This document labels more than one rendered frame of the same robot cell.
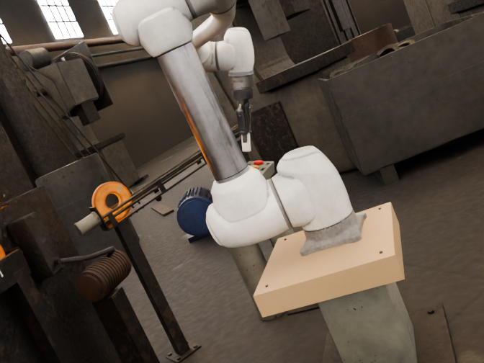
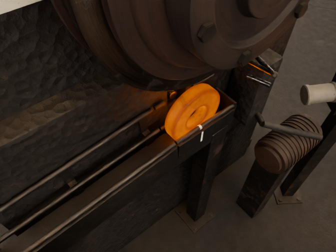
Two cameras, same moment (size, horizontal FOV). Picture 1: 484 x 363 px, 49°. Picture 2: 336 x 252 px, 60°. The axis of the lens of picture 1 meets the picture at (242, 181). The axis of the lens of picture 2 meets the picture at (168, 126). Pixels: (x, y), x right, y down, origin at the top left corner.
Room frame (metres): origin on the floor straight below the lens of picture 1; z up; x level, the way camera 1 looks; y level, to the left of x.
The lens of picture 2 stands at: (1.29, 0.71, 1.28)
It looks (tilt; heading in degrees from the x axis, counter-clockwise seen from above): 52 degrees down; 29
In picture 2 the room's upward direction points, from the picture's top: straight up
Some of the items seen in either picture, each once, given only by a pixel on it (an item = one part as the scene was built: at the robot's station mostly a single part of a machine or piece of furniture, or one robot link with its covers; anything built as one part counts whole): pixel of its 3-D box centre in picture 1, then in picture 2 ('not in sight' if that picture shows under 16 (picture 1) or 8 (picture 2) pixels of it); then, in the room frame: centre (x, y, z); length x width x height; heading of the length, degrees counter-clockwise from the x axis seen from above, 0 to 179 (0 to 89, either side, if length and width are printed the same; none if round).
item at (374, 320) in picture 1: (366, 314); not in sight; (1.46, -0.18, 0.16); 0.40 x 0.40 x 0.31; 71
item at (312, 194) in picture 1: (309, 185); not in sight; (1.46, -0.17, 0.59); 0.18 x 0.16 x 0.22; 86
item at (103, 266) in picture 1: (127, 320); (271, 172); (1.97, 0.63, 0.27); 0.22 x 0.13 x 0.53; 157
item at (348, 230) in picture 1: (332, 224); not in sight; (1.48, -0.19, 0.45); 0.22 x 0.18 x 0.06; 156
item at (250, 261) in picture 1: (249, 258); not in sight; (2.08, 0.10, 0.26); 0.12 x 0.12 x 0.52
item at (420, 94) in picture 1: (410, 98); not in sight; (3.47, -1.26, 0.39); 1.03 x 0.83 x 0.77; 82
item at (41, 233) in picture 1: (35, 246); (249, 85); (1.94, 0.80, 0.68); 0.11 x 0.08 x 0.24; 67
